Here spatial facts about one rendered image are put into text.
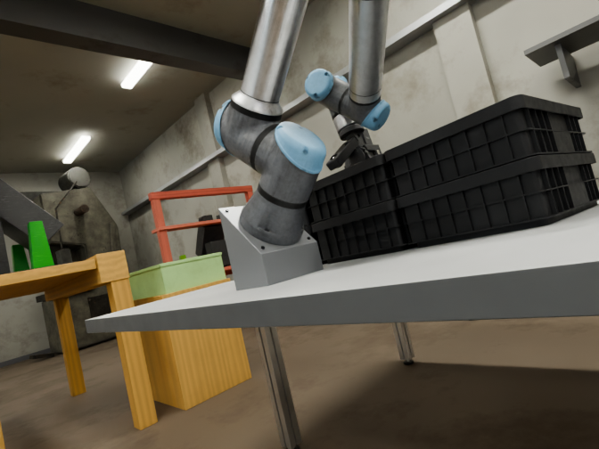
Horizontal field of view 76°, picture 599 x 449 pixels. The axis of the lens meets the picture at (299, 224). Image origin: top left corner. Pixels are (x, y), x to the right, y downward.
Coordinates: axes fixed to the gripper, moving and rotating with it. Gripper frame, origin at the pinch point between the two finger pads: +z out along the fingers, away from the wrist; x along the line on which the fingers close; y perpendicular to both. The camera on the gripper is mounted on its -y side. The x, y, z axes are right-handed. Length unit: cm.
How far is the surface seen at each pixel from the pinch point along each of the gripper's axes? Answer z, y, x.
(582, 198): 17.4, 12.3, -40.7
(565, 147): 6.8, 10.8, -41.9
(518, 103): -1.2, -8.3, -42.7
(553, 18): -110, 252, -13
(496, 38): -121, 249, 23
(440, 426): 81, 40, 35
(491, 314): 24, -49, -46
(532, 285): 23, -49, -49
